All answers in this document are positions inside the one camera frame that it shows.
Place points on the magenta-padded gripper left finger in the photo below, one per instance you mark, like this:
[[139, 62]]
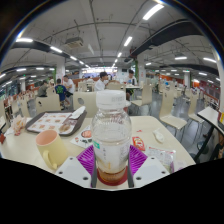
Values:
[[70, 170]]

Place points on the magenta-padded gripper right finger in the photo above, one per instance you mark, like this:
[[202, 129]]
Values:
[[151, 170]]

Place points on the clear plastic drink bottle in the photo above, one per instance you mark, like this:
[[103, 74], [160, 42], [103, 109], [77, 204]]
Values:
[[110, 136]]

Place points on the cream mug with pink inside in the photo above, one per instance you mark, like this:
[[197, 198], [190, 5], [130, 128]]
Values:
[[55, 148]]

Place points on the flat round red coaster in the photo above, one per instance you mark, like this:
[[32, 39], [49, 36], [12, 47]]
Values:
[[126, 178]]

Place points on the small red sachet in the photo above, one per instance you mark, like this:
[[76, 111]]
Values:
[[138, 143]]

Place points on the crumpled white tissue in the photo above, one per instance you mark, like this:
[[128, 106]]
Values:
[[158, 136]]

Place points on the dark food tray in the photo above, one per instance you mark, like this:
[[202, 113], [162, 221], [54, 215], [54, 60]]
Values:
[[77, 125]]

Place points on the printed paper tray liner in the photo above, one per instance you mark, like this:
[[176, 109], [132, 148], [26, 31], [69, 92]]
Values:
[[46, 122]]

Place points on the white napkin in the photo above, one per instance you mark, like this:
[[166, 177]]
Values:
[[77, 112]]

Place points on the group of beige chairs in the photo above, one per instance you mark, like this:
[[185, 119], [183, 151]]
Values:
[[166, 103]]

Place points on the clear plastic bag with food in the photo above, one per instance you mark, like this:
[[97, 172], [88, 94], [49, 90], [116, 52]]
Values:
[[19, 124]]

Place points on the beige wooden chair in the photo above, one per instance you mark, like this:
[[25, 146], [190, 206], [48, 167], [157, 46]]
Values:
[[87, 103], [48, 104]]

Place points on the person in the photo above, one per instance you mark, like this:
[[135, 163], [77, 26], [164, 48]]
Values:
[[100, 84], [42, 89], [69, 84], [130, 79], [60, 90], [219, 150]]

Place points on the red paper carton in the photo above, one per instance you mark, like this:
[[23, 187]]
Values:
[[2, 137]]

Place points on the neighbouring white table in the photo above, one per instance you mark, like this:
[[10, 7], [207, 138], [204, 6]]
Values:
[[210, 116]]

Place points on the ceiling air conditioner unit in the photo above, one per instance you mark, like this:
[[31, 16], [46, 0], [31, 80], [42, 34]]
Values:
[[74, 42]]

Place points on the group of ceiling lights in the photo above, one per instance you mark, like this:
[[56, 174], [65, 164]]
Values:
[[152, 11]]

